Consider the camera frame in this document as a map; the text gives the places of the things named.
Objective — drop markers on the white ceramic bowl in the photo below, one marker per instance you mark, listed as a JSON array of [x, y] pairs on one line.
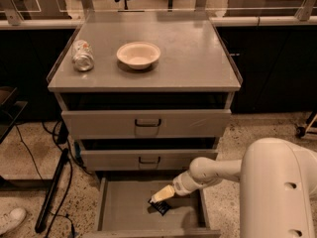
[[138, 55]]

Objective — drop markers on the glass partition railing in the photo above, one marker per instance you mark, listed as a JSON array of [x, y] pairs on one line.
[[14, 20]]

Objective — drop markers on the grey top drawer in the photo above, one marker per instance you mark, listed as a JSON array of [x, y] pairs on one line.
[[130, 124]]

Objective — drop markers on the wheeled cart base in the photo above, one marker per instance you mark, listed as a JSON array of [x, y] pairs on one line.
[[309, 127]]

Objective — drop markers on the dark blue rxbar wrapper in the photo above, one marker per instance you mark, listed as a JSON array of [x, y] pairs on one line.
[[161, 207]]

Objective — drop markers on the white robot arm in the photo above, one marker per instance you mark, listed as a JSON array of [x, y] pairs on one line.
[[277, 180]]

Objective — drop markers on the white sneaker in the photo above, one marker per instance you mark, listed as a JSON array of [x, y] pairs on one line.
[[11, 220]]

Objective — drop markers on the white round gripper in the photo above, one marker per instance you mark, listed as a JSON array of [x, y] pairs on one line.
[[180, 185]]

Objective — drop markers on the silver soda can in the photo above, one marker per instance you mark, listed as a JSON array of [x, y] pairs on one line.
[[82, 56]]

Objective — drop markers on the grey middle drawer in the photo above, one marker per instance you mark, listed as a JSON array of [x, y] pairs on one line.
[[142, 160]]

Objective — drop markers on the black floor bar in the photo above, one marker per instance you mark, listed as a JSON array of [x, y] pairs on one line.
[[50, 194]]

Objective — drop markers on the grey drawer cabinet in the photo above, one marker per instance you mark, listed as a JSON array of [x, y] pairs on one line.
[[144, 93]]

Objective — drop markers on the grey drawer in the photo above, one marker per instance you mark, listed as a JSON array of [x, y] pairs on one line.
[[142, 160], [130, 124], [123, 211]]

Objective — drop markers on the grey bottom drawer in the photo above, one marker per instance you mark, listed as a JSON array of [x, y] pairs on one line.
[[123, 211]]

